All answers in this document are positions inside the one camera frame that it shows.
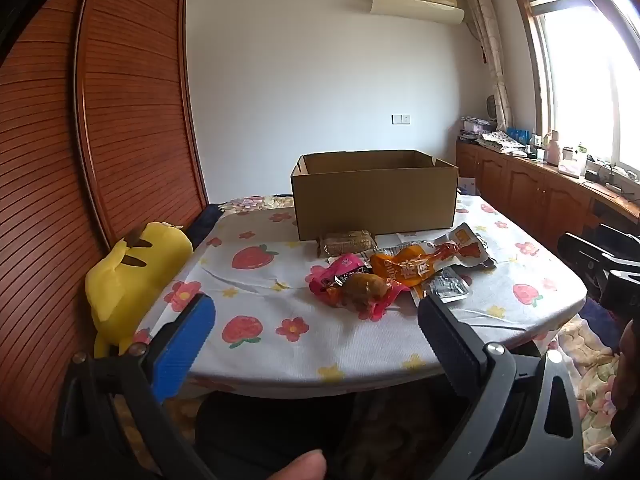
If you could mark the pink thermos bottle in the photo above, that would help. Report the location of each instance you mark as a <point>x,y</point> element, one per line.
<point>553,150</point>

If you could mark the pink snack packet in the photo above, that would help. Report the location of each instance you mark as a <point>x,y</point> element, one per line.
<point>350,283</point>

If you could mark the strawberry flower print tablecloth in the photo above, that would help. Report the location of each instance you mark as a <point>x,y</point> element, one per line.
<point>274,337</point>

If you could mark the floral bed quilt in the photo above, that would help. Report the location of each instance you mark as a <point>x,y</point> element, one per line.
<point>592,367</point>

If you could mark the wall air conditioner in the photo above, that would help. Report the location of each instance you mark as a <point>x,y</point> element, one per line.
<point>438,11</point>

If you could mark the patterned window curtain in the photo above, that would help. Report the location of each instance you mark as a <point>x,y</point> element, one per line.
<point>486,24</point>

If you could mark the brown cardboard box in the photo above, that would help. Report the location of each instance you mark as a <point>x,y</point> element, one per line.
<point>382,192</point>

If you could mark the yellow Pikachu plush toy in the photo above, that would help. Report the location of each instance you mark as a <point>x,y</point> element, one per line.
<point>124,285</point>

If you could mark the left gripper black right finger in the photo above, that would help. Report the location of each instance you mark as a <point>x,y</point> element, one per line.
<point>455,344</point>

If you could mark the wooden wardrobe sliding doors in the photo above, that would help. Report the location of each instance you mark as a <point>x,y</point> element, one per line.
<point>96,138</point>

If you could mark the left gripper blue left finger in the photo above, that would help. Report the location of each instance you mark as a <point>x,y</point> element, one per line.
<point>175,347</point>

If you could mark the window with wooden frame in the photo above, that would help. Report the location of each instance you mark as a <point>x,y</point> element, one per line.
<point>587,81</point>

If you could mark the person's left hand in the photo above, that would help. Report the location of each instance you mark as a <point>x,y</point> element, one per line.
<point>309,466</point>

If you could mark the orange chicken leg packet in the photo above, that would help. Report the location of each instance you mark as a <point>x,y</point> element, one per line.
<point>413,263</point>

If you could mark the wooden window cabinet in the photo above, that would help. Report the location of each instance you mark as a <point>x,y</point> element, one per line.
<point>540,200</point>

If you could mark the white wall switch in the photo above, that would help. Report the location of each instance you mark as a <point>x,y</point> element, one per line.
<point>401,120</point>

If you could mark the brown grain bar packet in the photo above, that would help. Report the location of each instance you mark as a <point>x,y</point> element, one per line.
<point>351,242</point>

